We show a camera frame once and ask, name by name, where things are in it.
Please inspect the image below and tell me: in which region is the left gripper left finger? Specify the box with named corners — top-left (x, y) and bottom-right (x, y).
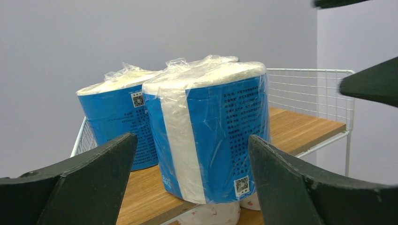
top-left (0, 133), bottom-right (138, 225)

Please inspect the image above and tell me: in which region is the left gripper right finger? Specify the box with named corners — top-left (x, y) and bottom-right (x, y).
top-left (248, 135), bottom-right (398, 225)

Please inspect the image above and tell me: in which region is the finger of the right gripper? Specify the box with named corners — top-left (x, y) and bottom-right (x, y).
top-left (339, 57), bottom-right (398, 107)
top-left (313, 0), bottom-right (368, 9)

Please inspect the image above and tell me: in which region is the white floral roll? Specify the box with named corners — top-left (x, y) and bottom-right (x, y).
top-left (177, 202), bottom-right (240, 225)
top-left (239, 192), bottom-right (260, 211)

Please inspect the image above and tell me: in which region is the blue roll front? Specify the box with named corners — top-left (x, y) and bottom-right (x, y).
top-left (76, 64), bottom-right (160, 171)

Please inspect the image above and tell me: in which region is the blue roll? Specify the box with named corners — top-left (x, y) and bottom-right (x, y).
top-left (76, 64), bottom-right (160, 171)
top-left (142, 57), bottom-right (270, 204)

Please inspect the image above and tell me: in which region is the white wire wooden shelf rack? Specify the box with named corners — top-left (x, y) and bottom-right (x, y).
top-left (70, 68), bottom-right (356, 225)

